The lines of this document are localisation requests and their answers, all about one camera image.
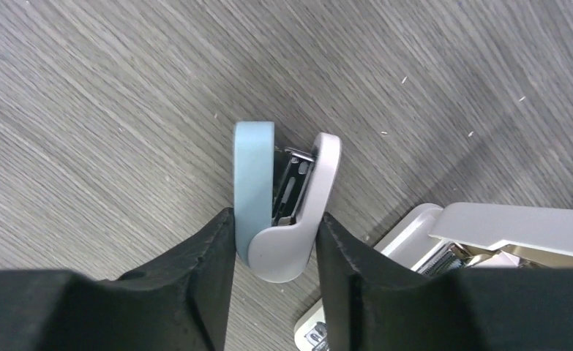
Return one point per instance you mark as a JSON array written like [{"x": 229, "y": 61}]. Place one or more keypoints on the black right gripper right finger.
[{"x": 373, "y": 303}]

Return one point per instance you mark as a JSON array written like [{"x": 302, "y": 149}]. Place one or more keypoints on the white stapler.
[{"x": 432, "y": 240}]

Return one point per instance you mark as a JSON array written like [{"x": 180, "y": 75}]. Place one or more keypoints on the small blue grey stapler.
[{"x": 279, "y": 198}]

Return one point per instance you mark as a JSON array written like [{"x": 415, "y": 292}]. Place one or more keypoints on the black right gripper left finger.
[{"x": 178, "y": 301}]

